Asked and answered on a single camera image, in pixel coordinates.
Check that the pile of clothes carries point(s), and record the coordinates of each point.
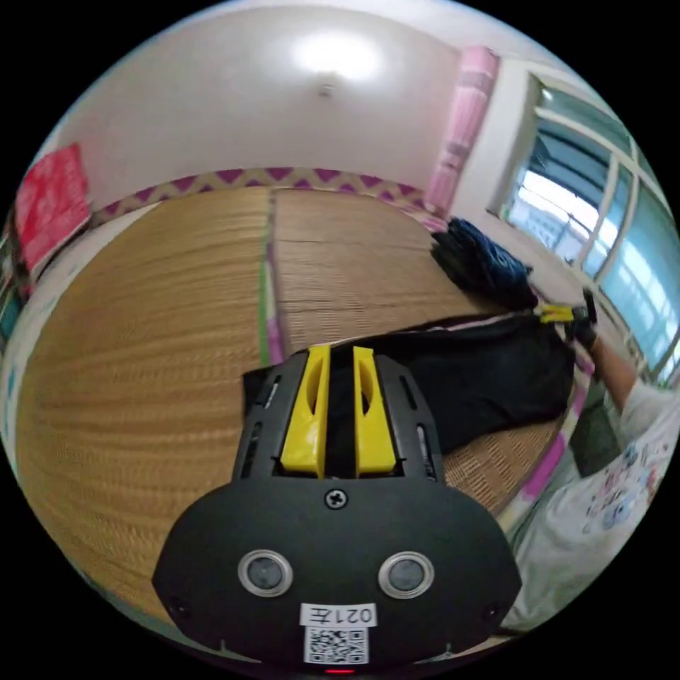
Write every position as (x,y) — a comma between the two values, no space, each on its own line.
(481,260)

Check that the person's body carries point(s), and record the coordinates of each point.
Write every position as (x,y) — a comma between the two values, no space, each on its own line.
(600,510)

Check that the ceiling lamp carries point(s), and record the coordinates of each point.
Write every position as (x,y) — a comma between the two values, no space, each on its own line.
(337,57)

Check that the red wall hanging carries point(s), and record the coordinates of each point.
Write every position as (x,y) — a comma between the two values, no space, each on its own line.
(50,204)

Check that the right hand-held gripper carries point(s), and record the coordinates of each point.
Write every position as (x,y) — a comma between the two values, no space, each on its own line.
(585,311)

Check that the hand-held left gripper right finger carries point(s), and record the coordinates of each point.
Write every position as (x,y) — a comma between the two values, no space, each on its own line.
(375,430)

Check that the person's right hand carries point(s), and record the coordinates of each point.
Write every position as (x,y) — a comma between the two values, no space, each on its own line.
(586,337)

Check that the black pants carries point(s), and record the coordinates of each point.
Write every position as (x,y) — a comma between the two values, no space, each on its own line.
(489,372)

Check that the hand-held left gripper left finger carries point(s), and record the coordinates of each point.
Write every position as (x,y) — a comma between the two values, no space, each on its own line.
(304,425)

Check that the pink curtain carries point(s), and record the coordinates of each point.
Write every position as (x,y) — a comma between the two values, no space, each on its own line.
(463,122)

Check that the person's right forearm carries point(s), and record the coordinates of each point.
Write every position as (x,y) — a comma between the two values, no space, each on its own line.
(613,369)

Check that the window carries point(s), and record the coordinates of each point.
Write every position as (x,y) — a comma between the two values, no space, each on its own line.
(589,212)

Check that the bed with woven mat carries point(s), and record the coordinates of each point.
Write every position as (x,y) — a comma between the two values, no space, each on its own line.
(149,329)

